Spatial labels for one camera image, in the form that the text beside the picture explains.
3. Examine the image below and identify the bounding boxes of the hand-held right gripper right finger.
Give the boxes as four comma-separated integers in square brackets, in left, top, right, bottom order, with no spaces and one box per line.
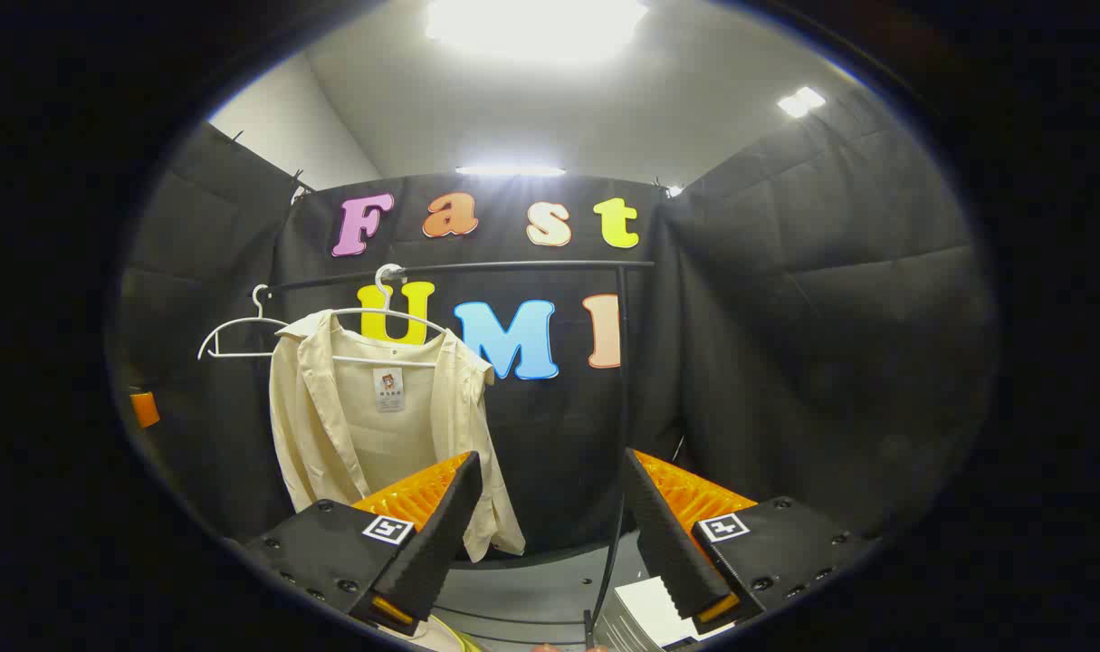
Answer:
[622,447,881,635]

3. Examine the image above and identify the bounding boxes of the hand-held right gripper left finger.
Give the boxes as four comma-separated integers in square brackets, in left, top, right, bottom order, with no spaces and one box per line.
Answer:
[242,451,484,637]

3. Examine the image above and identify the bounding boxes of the white laundry hamper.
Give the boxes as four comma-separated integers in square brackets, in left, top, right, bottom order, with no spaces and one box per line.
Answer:
[595,576,736,651]

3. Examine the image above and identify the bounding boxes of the cream shirt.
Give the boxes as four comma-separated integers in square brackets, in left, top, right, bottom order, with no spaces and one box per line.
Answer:
[269,311,526,562]

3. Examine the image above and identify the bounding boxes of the white clothes hanger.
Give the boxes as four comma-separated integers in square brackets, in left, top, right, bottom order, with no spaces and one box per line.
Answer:
[197,284,290,360]
[330,264,449,368]

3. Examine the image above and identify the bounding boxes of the black clothes rack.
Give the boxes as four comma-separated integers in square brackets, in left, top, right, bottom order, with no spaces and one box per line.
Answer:
[260,259,656,648]

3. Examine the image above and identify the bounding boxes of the black backdrop cloth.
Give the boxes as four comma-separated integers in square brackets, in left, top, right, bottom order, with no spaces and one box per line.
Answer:
[115,86,999,555]

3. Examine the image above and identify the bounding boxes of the small ceiling light panel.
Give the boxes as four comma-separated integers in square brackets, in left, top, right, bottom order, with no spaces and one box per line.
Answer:
[778,86,827,119]

